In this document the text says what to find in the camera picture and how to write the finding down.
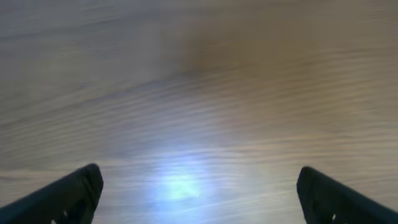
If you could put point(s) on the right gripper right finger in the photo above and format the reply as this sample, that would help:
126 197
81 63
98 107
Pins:
323 196

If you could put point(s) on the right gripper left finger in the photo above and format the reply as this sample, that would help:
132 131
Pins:
71 196

